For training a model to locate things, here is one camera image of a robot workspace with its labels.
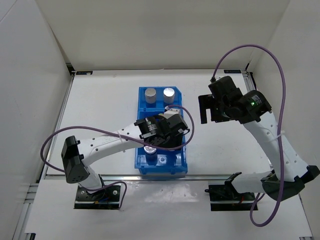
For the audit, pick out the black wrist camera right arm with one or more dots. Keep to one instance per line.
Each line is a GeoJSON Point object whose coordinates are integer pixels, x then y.
{"type": "Point", "coordinates": [224, 86]}

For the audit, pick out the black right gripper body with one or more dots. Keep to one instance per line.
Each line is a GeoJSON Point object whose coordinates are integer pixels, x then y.
{"type": "Point", "coordinates": [221, 113]}

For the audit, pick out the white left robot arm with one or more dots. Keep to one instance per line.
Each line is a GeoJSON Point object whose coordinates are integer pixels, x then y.
{"type": "Point", "coordinates": [78, 155]}

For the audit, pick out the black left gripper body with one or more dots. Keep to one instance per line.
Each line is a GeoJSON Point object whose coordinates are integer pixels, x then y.
{"type": "Point", "coordinates": [172, 141]}

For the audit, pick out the silver-lid pepper shaker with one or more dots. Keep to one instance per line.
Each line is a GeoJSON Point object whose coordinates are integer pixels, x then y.
{"type": "Point", "coordinates": [150, 95]}

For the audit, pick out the red-label jar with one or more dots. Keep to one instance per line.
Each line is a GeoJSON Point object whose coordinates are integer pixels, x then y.
{"type": "Point", "coordinates": [151, 156]}

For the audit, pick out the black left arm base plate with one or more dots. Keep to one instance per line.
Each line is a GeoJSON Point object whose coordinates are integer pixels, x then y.
{"type": "Point", "coordinates": [106, 199]}

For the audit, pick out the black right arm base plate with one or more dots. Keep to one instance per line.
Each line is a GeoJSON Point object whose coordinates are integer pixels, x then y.
{"type": "Point", "coordinates": [222, 201]}

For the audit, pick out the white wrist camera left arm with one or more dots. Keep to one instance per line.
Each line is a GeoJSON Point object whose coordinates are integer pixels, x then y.
{"type": "Point", "coordinates": [169, 112]}

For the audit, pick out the blue three-compartment plastic bin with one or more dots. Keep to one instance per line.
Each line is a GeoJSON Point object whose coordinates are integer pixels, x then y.
{"type": "Point", "coordinates": [168, 162]}

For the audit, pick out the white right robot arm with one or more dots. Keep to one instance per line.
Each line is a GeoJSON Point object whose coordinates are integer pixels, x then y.
{"type": "Point", "coordinates": [252, 110]}

